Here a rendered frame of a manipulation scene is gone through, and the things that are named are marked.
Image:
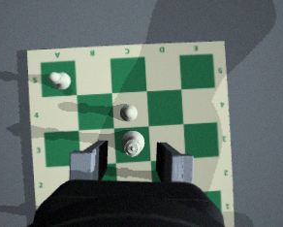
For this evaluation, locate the green and cream chessboard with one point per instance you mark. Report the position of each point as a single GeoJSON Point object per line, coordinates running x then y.
{"type": "Point", "coordinates": [179, 90]}

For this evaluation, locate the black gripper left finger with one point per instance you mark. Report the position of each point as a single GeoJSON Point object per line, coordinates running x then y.
{"type": "Point", "coordinates": [90, 163]}

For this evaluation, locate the white pawn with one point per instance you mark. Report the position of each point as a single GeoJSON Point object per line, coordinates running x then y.
{"type": "Point", "coordinates": [61, 82]}
{"type": "Point", "coordinates": [128, 113]}

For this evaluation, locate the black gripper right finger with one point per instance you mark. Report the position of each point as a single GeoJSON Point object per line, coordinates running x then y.
{"type": "Point", "coordinates": [173, 166]}

